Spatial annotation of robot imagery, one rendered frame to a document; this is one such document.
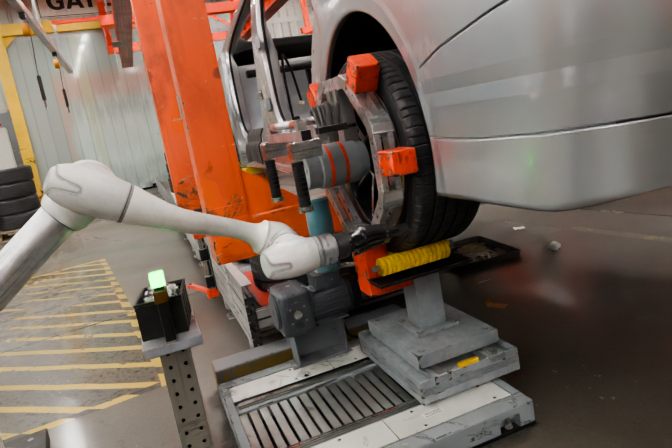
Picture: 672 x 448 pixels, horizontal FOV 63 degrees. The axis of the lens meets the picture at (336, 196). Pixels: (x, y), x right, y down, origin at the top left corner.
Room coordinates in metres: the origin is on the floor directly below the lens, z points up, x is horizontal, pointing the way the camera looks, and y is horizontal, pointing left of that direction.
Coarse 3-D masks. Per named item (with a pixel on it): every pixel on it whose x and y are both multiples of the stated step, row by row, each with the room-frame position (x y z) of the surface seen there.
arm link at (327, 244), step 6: (324, 234) 1.53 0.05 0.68; (330, 234) 1.53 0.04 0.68; (318, 240) 1.50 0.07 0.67; (324, 240) 1.51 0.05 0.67; (330, 240) 1.51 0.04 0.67; (318, 246) 1.49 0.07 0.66; (324, 246) 1.49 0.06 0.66; (330, 246) 1.50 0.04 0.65; (336, 246) 1.50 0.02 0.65; (324, 252) 1.49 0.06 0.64; (330, 252) 1.49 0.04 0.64; (336, 252) 1.50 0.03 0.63; (324, 258) 1.49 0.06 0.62; (330, 258) 1.50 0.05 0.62; (336, 258) 1.51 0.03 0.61; (324, 264) 1.50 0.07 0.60
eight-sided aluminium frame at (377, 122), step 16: (336, 80) 1.74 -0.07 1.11; (320, 96) 1.90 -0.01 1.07; (352, 96) 1.64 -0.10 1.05; (368, 96) 1.64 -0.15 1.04; (368, 112) 1.58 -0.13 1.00; (384, 112) 1.58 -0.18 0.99; (368, 128) 1.56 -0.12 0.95; (384, 128) 1.55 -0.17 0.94; (384, 144) 1.58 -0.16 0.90; (384, 176) 1.54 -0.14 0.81; (336, 192) 2.03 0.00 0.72; (384, 192) 1.54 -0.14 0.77; (400, 192) 1.56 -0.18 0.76; (336, 208) 1.95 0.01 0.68; (352, 208) 1.95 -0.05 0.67; (384, 208) 1.56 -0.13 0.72; (400, 208) 1.59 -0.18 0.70; (352, 224) 1.89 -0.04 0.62; (368, 224) 1.85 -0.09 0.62
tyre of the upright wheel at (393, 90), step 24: (384, 72) 1.63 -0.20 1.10; (408, 72) 1.63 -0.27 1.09; (384, 96) 1.63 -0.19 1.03; (408, 96) 1.57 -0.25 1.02; (408, 120) 1.53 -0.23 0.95; (408, 144) 1.53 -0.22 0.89; (432, 168) 1.54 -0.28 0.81; (408, 192) 1.58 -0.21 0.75; (432, 192) 1.54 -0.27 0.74; (360, 216) 1.98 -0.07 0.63; (408, 216) 1.60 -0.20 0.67; (432, 216) 1.59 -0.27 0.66; (456, 216) 1.63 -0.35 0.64; (408, 240) 1.64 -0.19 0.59; (432, 240) 1.70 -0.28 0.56
